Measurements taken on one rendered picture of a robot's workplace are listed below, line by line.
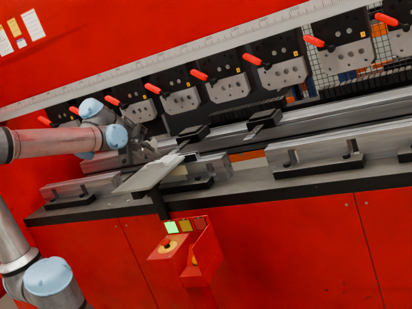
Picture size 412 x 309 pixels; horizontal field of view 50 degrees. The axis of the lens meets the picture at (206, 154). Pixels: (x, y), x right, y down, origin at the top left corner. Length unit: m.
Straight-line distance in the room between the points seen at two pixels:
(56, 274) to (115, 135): 0.42
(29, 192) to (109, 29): 1.02
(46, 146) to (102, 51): 0.61
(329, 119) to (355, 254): 0.52
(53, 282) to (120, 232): 0.74
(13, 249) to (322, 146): 0.98
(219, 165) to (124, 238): 0.55
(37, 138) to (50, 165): 1.24
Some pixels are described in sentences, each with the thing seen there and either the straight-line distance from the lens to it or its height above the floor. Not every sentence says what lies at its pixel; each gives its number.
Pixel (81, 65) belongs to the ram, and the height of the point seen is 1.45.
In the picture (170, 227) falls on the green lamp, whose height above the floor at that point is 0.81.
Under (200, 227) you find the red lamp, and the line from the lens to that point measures 1.57.
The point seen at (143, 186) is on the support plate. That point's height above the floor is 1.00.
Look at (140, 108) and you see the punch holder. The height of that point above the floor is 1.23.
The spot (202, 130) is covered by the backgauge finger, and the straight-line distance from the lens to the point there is 1.92.
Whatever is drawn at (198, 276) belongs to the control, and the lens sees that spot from 1.49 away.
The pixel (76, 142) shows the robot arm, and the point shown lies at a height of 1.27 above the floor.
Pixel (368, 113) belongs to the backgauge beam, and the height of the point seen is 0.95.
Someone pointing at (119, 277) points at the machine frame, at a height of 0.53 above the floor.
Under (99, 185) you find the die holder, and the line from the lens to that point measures 2.04.
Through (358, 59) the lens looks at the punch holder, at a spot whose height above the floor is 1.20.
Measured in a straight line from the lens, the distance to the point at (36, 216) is 2.26.
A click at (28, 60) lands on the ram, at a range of 2.01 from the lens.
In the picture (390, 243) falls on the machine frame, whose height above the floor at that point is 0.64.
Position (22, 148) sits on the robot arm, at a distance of 1.21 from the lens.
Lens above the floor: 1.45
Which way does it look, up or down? 16 degrees down
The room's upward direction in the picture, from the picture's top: 20 degrees counter-clockwise
